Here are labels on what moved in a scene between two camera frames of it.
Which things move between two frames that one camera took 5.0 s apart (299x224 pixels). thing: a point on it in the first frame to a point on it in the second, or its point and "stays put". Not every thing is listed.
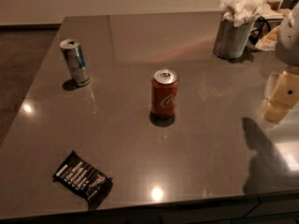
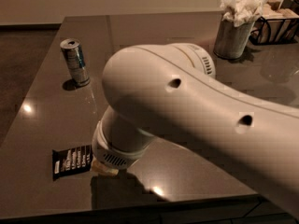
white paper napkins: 244,7 stays put
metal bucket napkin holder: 231,40 stays put
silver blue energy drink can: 74,56 stays put
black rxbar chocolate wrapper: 89,183 to 71,161
